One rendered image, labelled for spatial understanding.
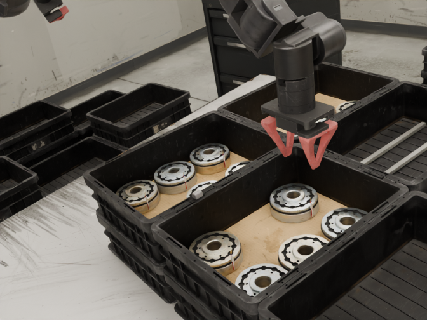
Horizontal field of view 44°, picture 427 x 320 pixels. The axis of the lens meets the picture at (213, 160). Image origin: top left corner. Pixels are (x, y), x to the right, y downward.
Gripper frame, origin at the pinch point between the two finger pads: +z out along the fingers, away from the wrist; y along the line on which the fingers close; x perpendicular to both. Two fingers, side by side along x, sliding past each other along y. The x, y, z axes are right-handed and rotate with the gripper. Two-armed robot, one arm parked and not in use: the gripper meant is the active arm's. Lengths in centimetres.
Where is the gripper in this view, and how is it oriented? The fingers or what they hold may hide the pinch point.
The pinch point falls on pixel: (300, 157)
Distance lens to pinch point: 87.0
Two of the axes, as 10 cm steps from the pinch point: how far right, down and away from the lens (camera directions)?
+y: -6.0, -3.2, 7.3
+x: -7.8, 4.1, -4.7
